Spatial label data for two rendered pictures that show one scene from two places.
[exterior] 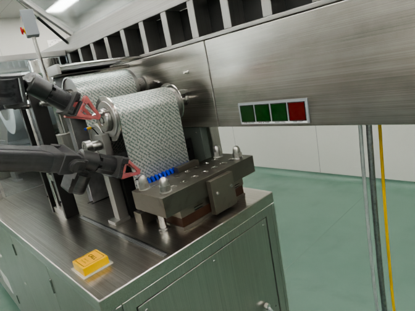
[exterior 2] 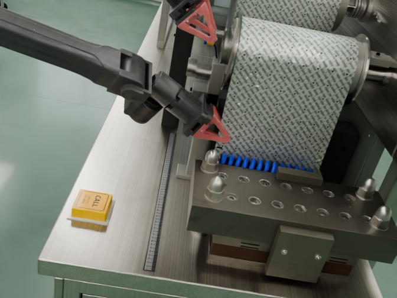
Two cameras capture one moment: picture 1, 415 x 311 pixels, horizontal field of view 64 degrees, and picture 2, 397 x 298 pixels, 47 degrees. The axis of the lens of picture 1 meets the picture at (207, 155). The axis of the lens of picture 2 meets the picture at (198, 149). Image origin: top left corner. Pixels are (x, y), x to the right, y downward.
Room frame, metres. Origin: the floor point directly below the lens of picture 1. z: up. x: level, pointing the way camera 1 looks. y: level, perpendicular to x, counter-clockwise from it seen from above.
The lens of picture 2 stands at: (0.33, -0.25, 1.52)
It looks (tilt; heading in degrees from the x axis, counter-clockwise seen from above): 30 degrees down; 38
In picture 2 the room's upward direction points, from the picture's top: 12 degrees clockwise
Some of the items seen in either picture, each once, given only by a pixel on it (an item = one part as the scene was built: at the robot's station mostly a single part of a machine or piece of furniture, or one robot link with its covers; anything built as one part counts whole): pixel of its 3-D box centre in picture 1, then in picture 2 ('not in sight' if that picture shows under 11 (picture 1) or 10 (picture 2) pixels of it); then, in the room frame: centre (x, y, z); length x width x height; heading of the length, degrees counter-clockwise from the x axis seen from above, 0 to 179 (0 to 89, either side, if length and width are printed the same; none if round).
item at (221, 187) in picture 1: (222, 192); (298, 255); (0.99, -0.03, 0.97); 0.10 x 0.03 x 0.11; 132
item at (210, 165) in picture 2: (142, 181); (211, 159); (0.97, 0.21, 1.05); 0.04 x 0.04 x 0.04
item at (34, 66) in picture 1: (44, 66); not in sight; (1.68, 0.69, 1.50); 0.14 x 0.14 x 0.06
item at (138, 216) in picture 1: (171, 201); not in sight; (1.11, 0.15, 0.92); 0.28 x 0.04 x 0.04; 132
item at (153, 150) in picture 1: (159, 152); (275, 132); (1.11, 0.16, 1.10); 0.23 x 0.01 x 0.18; 132
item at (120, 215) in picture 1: (108, 179); (198, 120); (1.07, 0.34, 1.05); 0.06 x 0.05 x 0.31; 132
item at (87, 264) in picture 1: (91, 262); (92, 205); (0.80, 0.36, 0.91); 0.07 x 0.07 x 0.02; 42
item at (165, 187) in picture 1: (164, 184); (215, 187); (0.91, 0.14, 1.05); 0.04 x 0.04 x 0.04
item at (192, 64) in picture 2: (87, 147); (191, 67); (1.05, 0.37, 1.18); 0.04 x 0.02 x 0.04; 42
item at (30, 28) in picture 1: (27, 24); not in sight; (1.51, 0.63, 1.66); 0.07 x 0.07 x 0.10; 26
